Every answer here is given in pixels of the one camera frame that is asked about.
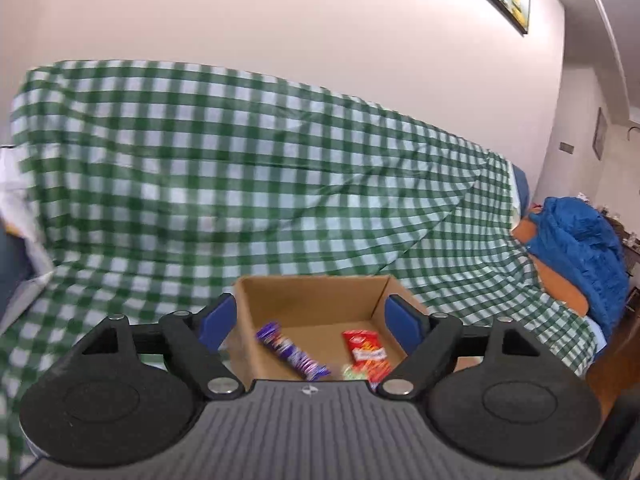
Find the cardboard box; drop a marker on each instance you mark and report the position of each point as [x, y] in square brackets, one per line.
[310, 305]

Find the white paper bag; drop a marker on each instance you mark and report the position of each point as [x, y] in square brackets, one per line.
[20, 200]

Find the blue grey fabric bag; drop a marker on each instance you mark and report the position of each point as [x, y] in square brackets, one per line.
[521, 190]

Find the purple snack packet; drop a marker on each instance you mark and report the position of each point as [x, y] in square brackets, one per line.
[287, 347]

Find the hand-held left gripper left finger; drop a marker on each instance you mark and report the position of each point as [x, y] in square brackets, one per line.
[219, 321]

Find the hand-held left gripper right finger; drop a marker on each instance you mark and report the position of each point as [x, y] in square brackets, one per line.
[402, 322]

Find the wall switch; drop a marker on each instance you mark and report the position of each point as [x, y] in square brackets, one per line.
[566, 147]

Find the dark wooden table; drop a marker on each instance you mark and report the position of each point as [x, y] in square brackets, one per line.
[631, 255]

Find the blue jacket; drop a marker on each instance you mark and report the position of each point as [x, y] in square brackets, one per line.
[575, 250]

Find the orange cushion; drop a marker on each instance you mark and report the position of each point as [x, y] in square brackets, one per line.
[555, 280]

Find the red snack packet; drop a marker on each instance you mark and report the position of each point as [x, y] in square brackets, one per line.
[365, 352]

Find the green checkered cloth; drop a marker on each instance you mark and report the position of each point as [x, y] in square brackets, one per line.
[250, 160]

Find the small wall frame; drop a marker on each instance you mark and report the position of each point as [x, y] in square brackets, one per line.
[599, 134]

